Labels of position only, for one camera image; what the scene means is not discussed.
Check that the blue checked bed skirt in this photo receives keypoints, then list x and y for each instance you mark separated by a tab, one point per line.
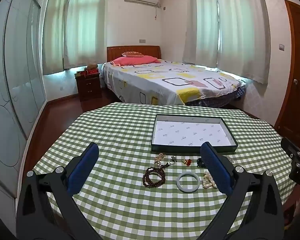
215	100

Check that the wall light switch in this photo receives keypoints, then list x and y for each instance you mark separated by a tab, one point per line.
281	47

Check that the red box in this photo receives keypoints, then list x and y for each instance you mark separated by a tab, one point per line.
92	71

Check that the patterned red pillow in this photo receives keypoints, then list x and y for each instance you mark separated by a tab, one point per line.
132	54

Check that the brown plush toy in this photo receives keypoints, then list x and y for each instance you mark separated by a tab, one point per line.
91	67

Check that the dark wooden nightstand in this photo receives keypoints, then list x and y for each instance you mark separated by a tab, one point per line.
88	87

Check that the wooden bed headboard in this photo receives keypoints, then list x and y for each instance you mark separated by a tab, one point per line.
115	52

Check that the pink pillow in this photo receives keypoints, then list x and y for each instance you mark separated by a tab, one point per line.
135	60

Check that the glass door wardrobe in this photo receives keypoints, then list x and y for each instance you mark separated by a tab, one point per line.
15	80

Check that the pale jade bangle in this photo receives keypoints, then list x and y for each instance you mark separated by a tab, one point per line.
178	182

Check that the green tray with white lining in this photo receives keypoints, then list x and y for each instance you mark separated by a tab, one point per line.
190	132

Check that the wooden door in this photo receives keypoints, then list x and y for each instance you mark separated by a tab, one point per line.
295	55

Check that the gold and red charm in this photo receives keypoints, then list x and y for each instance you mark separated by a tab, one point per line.
186	162

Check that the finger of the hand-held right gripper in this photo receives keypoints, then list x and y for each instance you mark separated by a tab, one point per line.
291	147

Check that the green checked tablecloth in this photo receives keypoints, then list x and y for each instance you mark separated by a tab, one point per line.
115	130

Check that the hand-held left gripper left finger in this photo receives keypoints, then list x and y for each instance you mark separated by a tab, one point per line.
83	166

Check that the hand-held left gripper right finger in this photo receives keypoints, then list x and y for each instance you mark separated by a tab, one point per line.
215	166

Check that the patterned white bedsheet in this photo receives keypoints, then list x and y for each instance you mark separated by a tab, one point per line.
177	80

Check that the white sheer curtain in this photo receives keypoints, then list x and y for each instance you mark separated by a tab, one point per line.
55	30
85	30
242	35
202	25

